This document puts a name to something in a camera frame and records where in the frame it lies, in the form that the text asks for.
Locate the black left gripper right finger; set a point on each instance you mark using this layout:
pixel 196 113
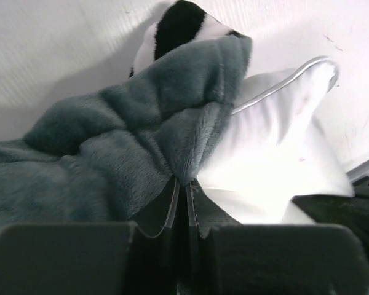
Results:
pixel 230 258

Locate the white pillow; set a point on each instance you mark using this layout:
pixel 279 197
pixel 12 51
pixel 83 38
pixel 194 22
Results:
pixel 274 148

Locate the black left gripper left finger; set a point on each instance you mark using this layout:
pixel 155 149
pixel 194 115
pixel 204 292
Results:
pixel 132 257

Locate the grey zebra plush pillowcase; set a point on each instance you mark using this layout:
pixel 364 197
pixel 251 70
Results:
pixel 106 155

